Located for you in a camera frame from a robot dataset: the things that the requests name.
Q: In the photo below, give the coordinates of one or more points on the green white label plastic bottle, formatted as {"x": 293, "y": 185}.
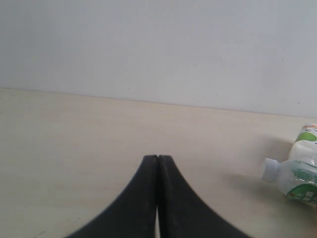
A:
{"x": 296, "y": 179}

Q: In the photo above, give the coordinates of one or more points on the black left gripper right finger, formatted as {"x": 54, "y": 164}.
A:
{"x": 181, "y": 212}

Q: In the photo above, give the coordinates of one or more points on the square white green label bottle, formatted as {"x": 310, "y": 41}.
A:
{"x": 305, "y": 145}

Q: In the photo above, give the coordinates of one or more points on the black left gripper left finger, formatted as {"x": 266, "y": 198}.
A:
{"x": 133, "y": 213}

